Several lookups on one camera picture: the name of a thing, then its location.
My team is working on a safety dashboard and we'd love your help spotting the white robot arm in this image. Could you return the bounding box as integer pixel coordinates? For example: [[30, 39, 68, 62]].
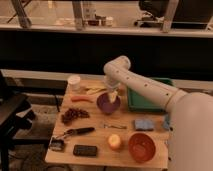
[[103, 56, 213, 171]]

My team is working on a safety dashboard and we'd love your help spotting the purple bowl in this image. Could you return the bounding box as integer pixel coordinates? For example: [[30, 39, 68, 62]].
[[96, 93, 121, 114]]

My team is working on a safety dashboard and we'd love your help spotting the green plastic tray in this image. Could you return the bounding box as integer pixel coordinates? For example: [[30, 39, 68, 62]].
[[127, 77, 172, 112]]

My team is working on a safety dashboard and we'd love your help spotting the metal fork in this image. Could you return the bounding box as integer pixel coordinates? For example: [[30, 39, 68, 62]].
[[100, 123, 127, 129]]

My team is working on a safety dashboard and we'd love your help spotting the blue sponge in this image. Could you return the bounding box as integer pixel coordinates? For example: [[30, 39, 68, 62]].
[[134, 119, 154, 131]]

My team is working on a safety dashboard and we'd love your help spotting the white plastic cup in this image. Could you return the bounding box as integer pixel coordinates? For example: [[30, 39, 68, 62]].
[[68, 75, 81, 91]]

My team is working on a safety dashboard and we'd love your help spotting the bunch of dark grapes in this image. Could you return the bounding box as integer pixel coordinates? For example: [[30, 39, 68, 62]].
[[61, 108, 90, 125]]

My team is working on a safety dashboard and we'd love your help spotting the yellow red apple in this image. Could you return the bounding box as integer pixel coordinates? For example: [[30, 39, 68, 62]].
[[108, 134, 122, 150]]

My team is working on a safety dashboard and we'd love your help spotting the orange bowl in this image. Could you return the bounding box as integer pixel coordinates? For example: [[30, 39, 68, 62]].
[[128, 133, 156, 163]]

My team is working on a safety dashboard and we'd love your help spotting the blue toy object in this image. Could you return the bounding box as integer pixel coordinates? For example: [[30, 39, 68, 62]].
[[163, 115, 170, 131]]

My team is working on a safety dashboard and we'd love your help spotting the black rectangular block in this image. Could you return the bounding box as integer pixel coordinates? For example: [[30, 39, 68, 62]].
[[73, 145, 97, 157]]

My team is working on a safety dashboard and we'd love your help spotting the small black brush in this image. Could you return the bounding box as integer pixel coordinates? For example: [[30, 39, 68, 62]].
[[49, 138, 65, 151]]

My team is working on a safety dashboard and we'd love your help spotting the black chair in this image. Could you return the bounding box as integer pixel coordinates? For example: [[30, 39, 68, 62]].
[[0, 70, 37, 171]]

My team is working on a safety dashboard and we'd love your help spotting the black handled kitchen tool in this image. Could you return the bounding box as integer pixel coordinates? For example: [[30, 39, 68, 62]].
[[56, 127, 95, 138]]

